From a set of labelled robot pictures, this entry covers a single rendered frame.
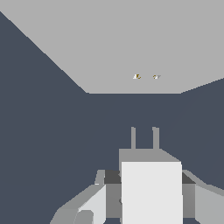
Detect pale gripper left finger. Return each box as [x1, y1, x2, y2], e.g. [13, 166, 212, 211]
[50, 169, 123, 224]

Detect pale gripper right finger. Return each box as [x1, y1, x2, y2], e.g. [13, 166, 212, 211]
[181, 169, 224, 224]

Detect white charger with two prongs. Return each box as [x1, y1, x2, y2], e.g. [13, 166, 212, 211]
[118, 126, 184, 224]

